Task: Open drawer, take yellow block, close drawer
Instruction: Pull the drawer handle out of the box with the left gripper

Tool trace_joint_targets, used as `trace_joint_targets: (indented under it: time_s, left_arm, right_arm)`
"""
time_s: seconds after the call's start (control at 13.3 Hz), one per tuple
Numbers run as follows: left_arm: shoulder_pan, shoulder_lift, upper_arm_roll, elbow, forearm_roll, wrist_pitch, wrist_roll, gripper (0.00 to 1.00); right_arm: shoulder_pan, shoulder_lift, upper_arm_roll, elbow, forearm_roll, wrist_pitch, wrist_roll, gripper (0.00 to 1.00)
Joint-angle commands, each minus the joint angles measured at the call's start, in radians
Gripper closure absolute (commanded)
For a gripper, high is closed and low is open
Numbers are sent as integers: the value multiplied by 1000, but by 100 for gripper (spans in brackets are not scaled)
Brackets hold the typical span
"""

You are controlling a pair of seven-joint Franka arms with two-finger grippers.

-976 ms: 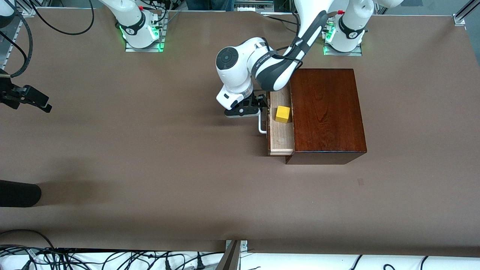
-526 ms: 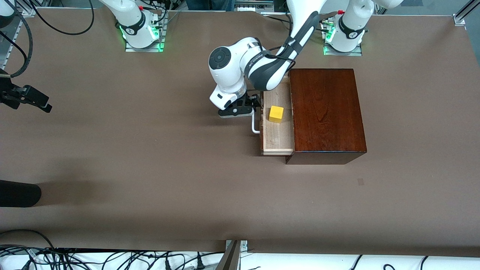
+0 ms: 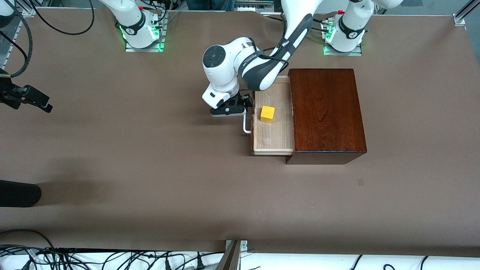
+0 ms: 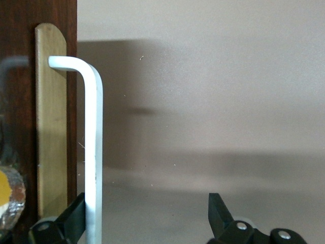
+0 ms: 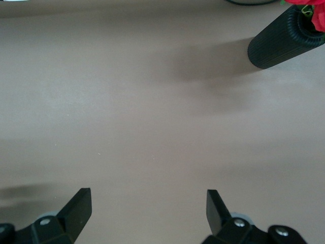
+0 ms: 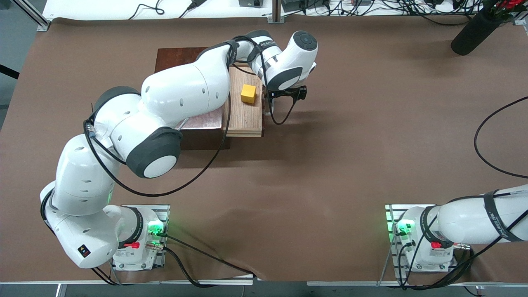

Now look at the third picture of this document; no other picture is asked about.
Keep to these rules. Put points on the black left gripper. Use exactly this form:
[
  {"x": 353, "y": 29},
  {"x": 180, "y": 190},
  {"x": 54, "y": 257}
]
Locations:
[{"x": 240, "y": 100}]

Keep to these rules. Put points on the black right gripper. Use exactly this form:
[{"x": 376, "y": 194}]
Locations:
[{"x": 12, "y": 94}]

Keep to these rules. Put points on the yellow cube block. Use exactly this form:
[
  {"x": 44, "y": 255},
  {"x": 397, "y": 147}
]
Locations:
[{"x": 267, "y": 114}]

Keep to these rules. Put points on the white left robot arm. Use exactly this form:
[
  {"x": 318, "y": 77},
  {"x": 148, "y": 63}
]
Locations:
[{"x": 225, "y": 60}]

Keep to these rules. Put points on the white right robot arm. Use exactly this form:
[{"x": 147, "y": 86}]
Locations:
[{"x": 135, "y": 18}]

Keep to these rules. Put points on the dark brown wooden drawer cabinet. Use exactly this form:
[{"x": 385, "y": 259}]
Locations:
[{"x": 326, "y": 108}]

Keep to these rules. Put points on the black cylindrical object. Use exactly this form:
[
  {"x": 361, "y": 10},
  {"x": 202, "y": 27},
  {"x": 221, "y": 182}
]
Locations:
[{"x": 18, "y": 193}]

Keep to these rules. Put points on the grey metal device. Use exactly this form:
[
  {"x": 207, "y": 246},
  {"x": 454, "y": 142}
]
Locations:
[{"x": 258, "y": 4}]

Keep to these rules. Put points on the brown table cover sheet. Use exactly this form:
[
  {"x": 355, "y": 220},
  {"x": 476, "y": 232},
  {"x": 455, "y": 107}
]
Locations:
[{"x": 150, "y": 150}]

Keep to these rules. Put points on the silver aluminium corner profile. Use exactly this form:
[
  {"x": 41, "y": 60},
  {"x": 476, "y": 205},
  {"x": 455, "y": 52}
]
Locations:
[{"x": 460, "y": 19}]

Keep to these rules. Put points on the grey slotted aluminium rail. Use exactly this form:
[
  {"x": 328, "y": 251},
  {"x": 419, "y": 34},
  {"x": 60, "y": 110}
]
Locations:
[{"x": 9, "y": 48}]

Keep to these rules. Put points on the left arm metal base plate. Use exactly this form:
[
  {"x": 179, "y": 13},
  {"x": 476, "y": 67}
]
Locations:
[{"x": 343, "y": 53}]

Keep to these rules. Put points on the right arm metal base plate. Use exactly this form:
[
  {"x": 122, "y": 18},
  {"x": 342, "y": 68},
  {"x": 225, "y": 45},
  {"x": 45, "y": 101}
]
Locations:
[{"x": 159, "y": 37}]

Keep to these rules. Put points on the silver corner bracket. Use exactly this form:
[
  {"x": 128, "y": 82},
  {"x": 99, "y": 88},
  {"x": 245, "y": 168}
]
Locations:
[{"x": 243, "y": 245}]

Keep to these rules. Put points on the dark grey frame beam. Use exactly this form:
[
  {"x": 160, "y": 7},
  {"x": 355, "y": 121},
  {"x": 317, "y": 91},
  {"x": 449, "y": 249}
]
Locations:
[{"x": 228, "y": 260}]

